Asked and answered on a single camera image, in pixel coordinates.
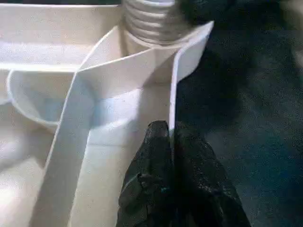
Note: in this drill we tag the white plastic table top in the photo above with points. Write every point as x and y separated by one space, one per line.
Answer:
59 118

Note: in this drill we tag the white plastic table leg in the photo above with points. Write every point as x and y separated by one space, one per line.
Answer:
149 23

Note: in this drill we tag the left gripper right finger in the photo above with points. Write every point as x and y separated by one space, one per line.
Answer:
201 189

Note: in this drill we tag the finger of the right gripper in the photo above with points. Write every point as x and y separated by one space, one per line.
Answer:
203 11

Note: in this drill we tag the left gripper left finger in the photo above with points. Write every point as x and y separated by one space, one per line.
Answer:
151 184

